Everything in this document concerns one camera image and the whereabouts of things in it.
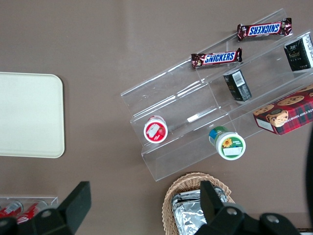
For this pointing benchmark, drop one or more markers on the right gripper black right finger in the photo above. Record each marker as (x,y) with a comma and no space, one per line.
(215,210)

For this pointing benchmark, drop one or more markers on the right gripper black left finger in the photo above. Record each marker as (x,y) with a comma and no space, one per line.
(73,208)

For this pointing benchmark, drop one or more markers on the light wicker basket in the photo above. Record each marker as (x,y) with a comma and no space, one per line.
(171,195)

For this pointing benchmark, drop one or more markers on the cream plastic tray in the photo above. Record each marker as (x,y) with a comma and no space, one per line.
(29,115)

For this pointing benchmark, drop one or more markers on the clear acrylic bottle rack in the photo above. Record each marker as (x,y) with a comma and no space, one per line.
(52,199)

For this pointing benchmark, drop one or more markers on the foil wrapped pack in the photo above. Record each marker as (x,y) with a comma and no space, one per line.
(189,192)
(188,218)

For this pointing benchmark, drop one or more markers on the green sunflower lid cup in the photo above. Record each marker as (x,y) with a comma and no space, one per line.
(231,145)

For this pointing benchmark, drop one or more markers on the red lid yogurt cup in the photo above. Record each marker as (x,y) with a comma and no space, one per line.
(155,131)

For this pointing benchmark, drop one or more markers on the clear acrylic tiered shelf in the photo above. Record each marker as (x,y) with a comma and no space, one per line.
(185,98)

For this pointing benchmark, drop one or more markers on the red tartan cookie box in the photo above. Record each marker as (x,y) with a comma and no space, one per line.
(286,115)

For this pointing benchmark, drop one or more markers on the small black drink carton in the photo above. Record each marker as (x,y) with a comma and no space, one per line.
(299,52)
(238,85)

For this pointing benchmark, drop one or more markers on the Snickers chocolate bar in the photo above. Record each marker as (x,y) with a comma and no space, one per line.
(264,30)
(217,58)

